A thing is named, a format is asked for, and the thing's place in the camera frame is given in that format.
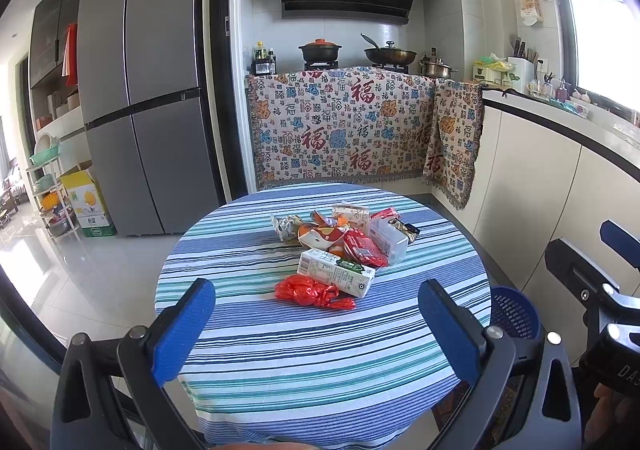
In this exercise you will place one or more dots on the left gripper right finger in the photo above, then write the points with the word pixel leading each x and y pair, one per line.
pixel 479 360

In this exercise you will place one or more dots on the grey multi-door refrigerator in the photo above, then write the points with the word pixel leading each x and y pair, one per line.
pixel 142 90

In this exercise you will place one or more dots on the red round snack bag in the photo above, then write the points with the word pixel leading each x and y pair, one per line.
pixel 363 250

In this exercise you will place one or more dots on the stainless steel pot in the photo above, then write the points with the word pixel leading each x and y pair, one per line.
pixel 433 67

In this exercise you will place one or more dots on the black gold snack bag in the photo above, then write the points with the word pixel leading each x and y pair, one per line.
pixel 410 231

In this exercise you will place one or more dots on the long red snack packet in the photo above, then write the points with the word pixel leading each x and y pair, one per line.
pixel 386 214

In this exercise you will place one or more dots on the red plastic wrapper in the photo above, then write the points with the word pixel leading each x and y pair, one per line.
pixel 305 291

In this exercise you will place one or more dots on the blue plastic trash basket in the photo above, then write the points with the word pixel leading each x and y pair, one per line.
pixel 512 311

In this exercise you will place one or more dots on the person's right hand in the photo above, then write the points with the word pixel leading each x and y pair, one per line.
pixel 614 421

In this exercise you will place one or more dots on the white storage rack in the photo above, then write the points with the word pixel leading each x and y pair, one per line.
pixel 44 173

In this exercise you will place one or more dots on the black clay pot red lid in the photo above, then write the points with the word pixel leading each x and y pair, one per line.
pixel 320 50

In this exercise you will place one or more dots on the seasoning bottle rack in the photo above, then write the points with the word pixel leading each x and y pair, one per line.
pixel 264 62

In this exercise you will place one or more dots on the white knife holder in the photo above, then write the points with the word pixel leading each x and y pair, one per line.
pixel 521 74

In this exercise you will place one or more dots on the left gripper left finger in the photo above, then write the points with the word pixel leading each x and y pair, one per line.
pixel 150 357

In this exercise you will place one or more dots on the white green milk carton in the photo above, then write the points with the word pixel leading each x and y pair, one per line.
pixel 349 277

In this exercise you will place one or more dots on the floral paper tissue pack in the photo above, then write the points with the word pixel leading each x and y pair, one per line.
pixel 286 227

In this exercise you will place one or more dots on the patterned fu character cloth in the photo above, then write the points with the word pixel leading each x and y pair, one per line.
pixel 365 124

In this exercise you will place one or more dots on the yellow green cardboard box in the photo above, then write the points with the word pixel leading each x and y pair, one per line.
pixel 88 204

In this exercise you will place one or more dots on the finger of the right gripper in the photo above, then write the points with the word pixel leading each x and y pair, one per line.
pixel 595 290
pixel 621 242

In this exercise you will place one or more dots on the blue striped tablecloth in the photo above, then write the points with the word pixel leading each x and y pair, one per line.
pixel 266 370

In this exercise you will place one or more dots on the clear plastic food box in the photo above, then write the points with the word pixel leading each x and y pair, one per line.
pixel 391 241

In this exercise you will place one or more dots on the black wok with lid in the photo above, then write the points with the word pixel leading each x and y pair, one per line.
pixel 388 55

